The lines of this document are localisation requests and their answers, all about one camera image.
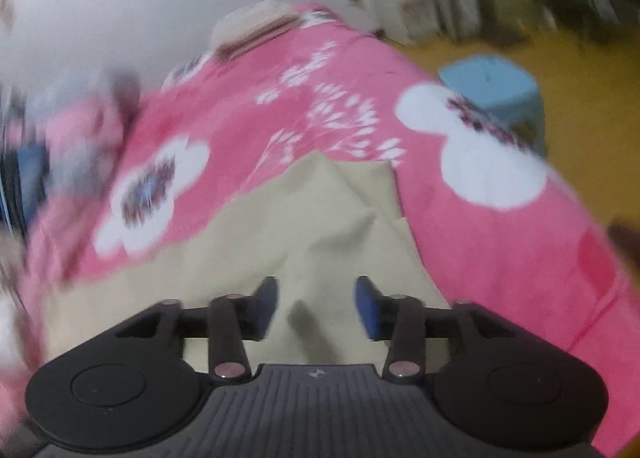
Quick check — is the beige zip jacket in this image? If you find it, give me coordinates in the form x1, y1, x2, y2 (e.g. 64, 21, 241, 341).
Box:
42, 151, 451, 374

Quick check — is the pink checked folded towel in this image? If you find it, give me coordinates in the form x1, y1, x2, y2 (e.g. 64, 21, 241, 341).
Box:
210, 0, 301, 62

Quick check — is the white water dispenser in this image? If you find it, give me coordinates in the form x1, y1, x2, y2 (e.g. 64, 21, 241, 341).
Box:
370, 0, 442, 45

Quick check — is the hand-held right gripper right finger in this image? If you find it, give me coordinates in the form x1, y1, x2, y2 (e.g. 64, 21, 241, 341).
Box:
355, 277, 518, 384

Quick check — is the blue denim garment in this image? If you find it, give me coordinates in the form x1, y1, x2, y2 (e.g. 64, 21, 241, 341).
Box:
17, 143, 49, 214

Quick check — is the pink floral blanket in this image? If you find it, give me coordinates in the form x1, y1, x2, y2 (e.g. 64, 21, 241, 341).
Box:
0, 1, 640, 454

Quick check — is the light blue plastic stool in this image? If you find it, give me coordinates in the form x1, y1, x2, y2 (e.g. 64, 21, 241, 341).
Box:
439, 54, 548, 158

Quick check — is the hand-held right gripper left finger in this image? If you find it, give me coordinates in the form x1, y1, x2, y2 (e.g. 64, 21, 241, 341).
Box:
115, 277, 279, 381

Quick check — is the pink grey floral duvet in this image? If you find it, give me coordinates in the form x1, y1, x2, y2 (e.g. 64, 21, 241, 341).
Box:
0, 68, 143, 259

